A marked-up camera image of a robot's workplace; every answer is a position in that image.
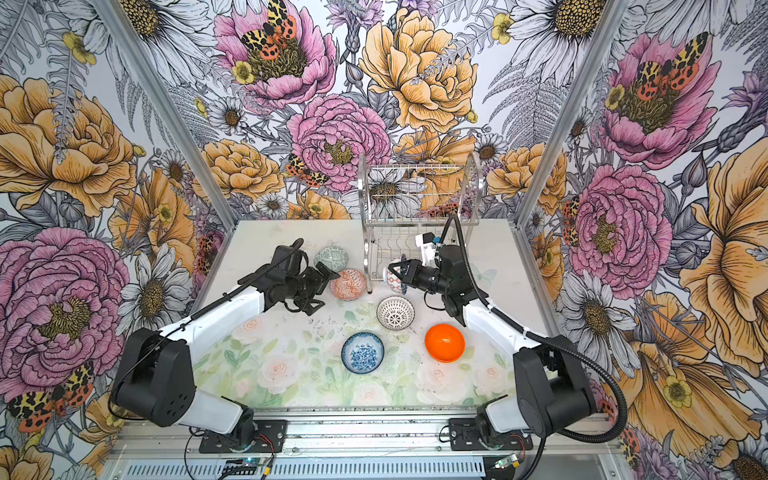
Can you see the green circuit board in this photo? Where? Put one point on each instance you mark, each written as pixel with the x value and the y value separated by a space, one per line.
pixel 509 461

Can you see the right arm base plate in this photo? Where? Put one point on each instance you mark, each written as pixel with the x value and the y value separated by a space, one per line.
pixel 465 435

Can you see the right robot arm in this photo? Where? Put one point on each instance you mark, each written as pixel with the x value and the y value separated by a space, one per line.
pixel 552 391

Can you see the dark blue patterned bowl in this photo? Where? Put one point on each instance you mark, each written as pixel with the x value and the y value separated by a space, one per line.
pixel 393 282

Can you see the right aluminium corner post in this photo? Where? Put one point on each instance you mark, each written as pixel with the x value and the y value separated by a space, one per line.
pixel 605 32

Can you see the orange plastic bowl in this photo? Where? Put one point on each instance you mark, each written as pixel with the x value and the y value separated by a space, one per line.
pixel 445 343

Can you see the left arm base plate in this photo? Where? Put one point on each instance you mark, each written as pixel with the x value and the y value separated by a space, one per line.
pixel 269 436

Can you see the aluminium front rail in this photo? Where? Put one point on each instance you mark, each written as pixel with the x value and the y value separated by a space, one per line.
pixel 358 443

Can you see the aluminium corner post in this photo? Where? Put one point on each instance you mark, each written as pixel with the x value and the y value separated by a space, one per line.
pixel 605 32
pixel 117 23

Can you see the silver wire dish rack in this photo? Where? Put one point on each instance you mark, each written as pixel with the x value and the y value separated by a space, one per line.
pixel 399 200

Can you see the blue floral bowl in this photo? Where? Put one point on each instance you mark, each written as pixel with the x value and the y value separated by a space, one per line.
pixel 362 353

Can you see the white black lattice bowl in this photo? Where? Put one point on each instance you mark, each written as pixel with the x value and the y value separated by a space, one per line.
pixel 395 313

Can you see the green patterned bowl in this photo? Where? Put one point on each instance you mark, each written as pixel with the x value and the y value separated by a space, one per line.
pixel 333 257

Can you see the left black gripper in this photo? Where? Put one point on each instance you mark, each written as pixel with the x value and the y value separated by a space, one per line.
pixel 320 282

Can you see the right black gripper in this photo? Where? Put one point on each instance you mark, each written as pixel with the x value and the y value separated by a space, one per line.
pixel 412 273

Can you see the left aluminium corner post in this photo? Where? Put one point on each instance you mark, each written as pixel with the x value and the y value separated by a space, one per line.
pixel 117 23

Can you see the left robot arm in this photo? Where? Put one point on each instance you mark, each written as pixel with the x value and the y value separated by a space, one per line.
pixel 155 379

